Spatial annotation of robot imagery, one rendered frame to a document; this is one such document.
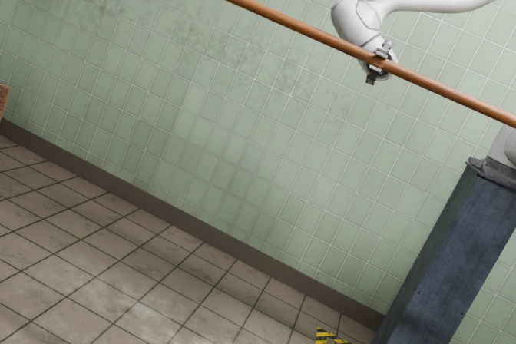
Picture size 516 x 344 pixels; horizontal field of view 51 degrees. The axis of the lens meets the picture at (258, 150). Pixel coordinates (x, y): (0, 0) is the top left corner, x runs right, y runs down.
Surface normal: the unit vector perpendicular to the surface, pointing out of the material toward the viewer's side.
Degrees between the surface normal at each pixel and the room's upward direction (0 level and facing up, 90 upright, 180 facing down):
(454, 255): 90
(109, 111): 90
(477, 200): 90
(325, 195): 90
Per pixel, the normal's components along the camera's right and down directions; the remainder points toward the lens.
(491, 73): -0.23, 0.13
